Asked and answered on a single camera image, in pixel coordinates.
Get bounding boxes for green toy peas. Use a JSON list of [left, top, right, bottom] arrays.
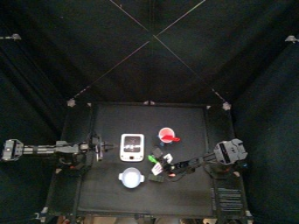
[[147, 154, 161, 165]]

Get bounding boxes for white toy stove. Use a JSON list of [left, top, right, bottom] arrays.
[[119, 133, 145, 163]]

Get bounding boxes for white toy pot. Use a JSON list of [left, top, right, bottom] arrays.
[[116, 166, 145, 189]]

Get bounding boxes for red toy cup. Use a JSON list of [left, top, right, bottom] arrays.
[[157, 127, 183, 144]]

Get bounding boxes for thin diagonal brace wire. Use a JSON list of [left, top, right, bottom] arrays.
[[71, 0, 208, 100], [107, 0, 227, 103]]

